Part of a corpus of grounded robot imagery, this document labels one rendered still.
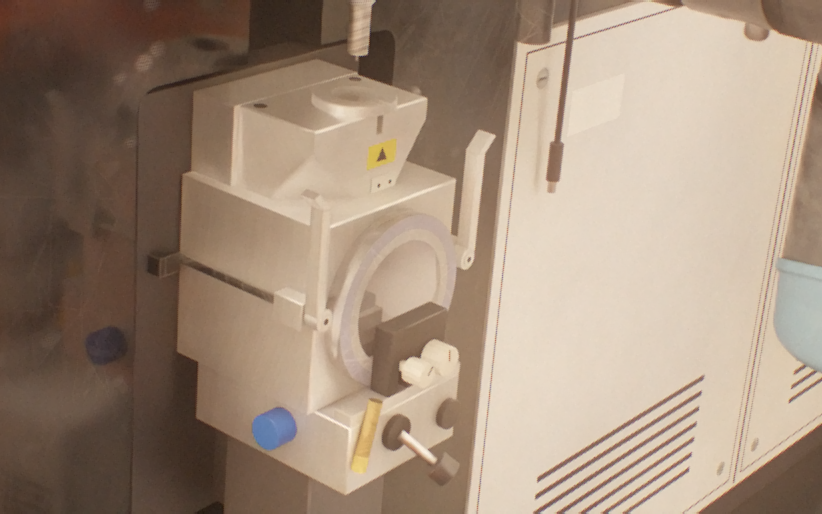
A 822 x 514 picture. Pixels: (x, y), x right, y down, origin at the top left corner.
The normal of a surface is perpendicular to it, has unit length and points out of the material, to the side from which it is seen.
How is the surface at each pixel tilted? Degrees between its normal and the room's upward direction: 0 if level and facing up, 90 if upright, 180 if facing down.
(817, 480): 0
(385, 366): 90
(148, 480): 90
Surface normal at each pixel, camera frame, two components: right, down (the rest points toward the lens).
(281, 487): -0.64, 0.26
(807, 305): -0.85, 0.18
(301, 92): 0.07, -0.91
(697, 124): 0.77, 0.30
